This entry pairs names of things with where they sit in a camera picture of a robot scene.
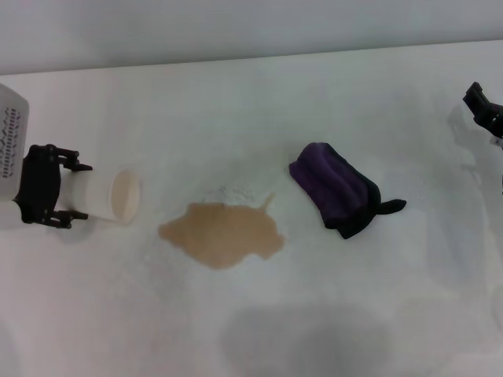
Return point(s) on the white perforated left wrist camera box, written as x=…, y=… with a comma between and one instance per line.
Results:
x=11, y=149

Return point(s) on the white paper cup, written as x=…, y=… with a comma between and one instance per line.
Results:
x=94, y=196

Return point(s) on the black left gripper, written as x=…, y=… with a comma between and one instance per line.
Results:
x=39, y=184

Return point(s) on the purple rag with black edge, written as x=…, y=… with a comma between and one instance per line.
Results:
x=330, y=180

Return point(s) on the brown liquid spill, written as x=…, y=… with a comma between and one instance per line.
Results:
x=224, y=235

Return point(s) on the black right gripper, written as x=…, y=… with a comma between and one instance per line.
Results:
x=493, y=119

